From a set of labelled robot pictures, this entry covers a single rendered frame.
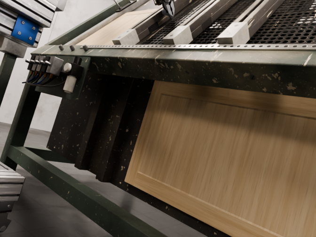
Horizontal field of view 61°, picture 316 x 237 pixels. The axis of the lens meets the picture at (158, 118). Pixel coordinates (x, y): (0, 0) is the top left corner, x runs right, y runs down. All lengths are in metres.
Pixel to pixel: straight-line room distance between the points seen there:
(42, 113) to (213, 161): 4.42
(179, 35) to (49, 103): 4.31
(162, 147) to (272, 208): 0.54
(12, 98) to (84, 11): 2.11
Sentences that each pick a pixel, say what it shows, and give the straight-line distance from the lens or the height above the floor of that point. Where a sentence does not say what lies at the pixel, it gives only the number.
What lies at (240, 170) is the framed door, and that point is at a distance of 1.07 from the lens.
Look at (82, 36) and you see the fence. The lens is 1.96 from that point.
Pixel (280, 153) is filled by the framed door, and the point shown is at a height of 0.59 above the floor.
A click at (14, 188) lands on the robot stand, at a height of 0.19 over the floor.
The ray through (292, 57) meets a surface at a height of 0.85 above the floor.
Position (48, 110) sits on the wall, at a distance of 5.31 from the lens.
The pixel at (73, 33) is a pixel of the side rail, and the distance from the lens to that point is 2.20.
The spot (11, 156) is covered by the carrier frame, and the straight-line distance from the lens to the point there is 1.99.
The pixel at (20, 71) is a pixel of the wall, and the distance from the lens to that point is 4.97.
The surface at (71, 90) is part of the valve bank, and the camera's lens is 1.42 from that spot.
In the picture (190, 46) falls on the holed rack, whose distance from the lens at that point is 1.07.
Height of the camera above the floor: 0.53
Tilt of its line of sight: 3 degrees up
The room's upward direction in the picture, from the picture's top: 17 degrees clockwise
